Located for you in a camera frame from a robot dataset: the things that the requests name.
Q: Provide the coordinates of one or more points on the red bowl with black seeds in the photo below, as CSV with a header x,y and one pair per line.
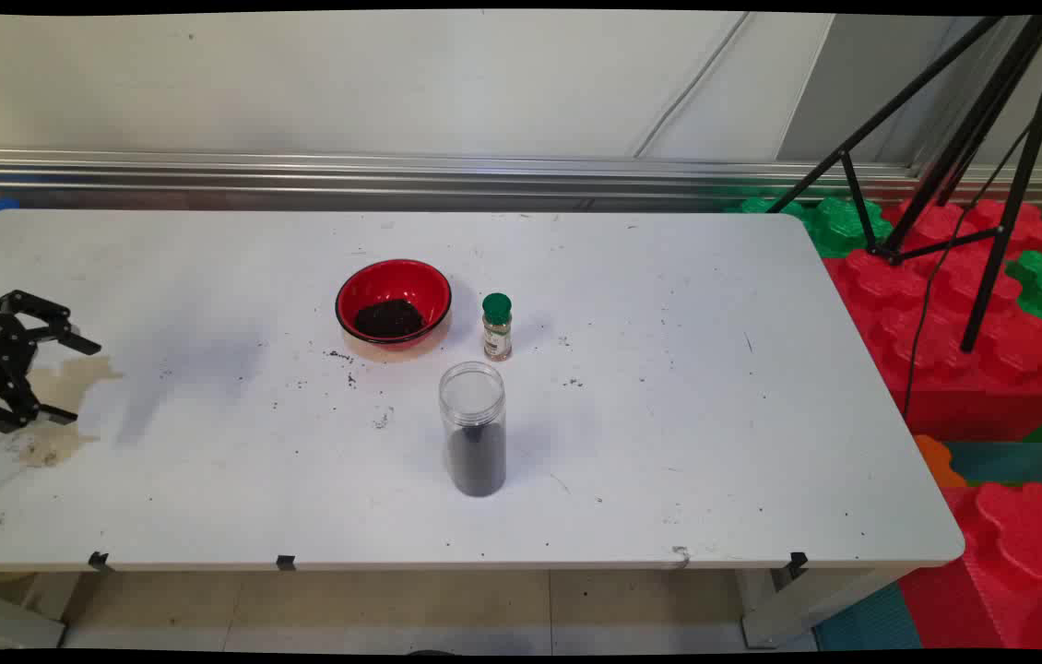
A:
x,y
392,295

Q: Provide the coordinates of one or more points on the teal foam mat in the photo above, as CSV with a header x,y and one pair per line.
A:
x,y
1010,463

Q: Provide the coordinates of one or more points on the white table leg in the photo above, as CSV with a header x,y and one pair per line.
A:
x,y
5,622
788,613

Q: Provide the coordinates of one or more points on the orange foam piece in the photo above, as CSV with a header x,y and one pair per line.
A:
x,y
938,461

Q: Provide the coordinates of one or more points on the clear jar with black seeds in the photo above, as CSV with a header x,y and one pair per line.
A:
x,y
475,452

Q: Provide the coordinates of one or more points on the spice bottle with green cap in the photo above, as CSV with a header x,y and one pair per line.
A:
x,y
497,332

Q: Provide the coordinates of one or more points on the large red foam block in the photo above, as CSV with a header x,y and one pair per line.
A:
x,y
945,332

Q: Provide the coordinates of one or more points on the aluminium rail along wall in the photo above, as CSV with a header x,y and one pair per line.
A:
x,y
484,175

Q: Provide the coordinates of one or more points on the black tripod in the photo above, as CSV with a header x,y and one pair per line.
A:
x,y
1024,184

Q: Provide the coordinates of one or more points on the black tape piece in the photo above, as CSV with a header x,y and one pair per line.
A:
x,y
99,561
285,562
798,563

